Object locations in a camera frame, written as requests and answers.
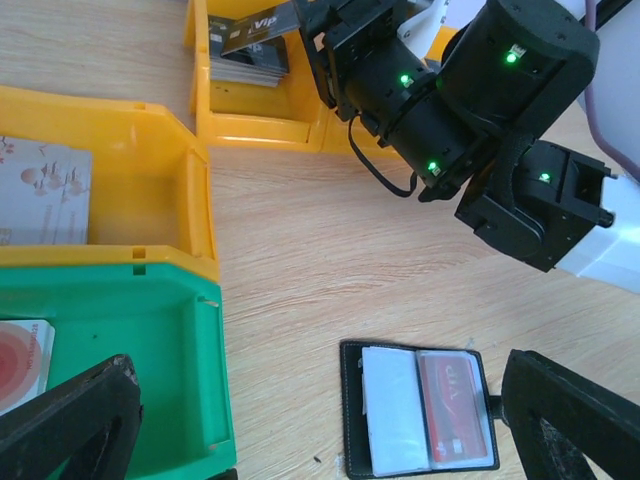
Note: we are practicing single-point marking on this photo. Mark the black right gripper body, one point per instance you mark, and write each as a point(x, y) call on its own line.
point(360, 65)

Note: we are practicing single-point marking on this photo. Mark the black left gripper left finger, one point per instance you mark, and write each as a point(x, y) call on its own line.
point(84, 428)

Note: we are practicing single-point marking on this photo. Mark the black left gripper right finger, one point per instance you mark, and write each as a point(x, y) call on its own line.
point(561, 421)

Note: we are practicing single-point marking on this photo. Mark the black leather card holder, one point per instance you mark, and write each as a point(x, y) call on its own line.
point(385, 430)

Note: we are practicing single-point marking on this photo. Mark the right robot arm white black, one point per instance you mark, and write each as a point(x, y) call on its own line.
point(508, 124)

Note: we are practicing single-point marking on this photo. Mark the yellow bin with red cards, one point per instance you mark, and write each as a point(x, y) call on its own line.
point(336, 132)

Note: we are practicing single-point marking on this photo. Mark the yellow bin with grey cards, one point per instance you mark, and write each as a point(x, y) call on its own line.
point(290, 116)

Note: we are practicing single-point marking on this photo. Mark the white red-circle card stack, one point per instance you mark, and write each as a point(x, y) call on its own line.
point(26, 350)

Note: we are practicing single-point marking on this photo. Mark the red VIP card in holder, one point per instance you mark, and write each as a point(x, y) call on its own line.
point(455, 430)

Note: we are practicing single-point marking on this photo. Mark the grey VIP card stack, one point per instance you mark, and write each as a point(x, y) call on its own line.
point(261, 64)

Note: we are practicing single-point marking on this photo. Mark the white floral card stack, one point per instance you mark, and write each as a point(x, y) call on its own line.
point(45, 193)

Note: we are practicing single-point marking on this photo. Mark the green plastic bin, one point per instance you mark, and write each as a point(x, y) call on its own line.
point(170, 322)

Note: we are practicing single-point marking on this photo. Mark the yellow bin near green bin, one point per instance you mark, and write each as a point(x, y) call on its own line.
point(150, 199)

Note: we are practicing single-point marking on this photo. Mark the black frame post right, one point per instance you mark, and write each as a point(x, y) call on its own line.
point(596, 15)

